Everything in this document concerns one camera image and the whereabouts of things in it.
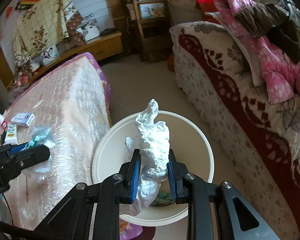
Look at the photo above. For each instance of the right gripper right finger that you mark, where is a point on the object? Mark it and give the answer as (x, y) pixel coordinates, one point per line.
(235, 216)

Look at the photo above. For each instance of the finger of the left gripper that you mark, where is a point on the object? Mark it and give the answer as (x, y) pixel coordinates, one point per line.
(10, 150)
(10, 168)

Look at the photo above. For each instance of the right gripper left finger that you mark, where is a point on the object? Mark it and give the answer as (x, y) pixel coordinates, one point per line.
(93, 210)

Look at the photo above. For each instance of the white rainbow medicine box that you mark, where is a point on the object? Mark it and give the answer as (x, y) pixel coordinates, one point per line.
(11, 134)

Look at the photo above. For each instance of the white green plastic bag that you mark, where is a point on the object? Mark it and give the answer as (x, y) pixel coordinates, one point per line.
(43, 136)

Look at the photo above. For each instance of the white paper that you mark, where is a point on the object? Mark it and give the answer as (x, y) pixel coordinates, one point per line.
(153, 141)

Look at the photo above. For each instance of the white Caltrate pill bottle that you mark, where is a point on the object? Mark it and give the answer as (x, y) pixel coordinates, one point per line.
(3, 122)

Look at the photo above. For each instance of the small blue white box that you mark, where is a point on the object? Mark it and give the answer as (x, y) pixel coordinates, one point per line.
(23, 119)

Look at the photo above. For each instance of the floral covered sofa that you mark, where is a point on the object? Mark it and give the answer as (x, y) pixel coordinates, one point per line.
(263, 140)

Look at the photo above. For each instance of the framed couple photo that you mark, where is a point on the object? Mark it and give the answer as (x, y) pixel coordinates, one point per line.
(49, 55)

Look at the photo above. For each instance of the floral checked hanging cloth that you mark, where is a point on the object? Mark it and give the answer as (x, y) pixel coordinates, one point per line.
(47, 23)

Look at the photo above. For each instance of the wooden sideboard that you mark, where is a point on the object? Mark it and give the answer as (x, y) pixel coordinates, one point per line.
(101, 48)

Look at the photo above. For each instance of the pink spotted blanket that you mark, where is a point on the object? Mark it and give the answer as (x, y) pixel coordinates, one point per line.
(280, 74)

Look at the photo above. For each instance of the wooden chair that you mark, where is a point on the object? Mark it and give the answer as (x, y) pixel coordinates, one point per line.
(148, 25)

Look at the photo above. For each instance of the brown jacket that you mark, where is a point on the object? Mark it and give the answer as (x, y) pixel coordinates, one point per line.
(279, 23)

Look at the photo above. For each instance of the red cushion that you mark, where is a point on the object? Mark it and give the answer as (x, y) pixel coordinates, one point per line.
(207, 6)

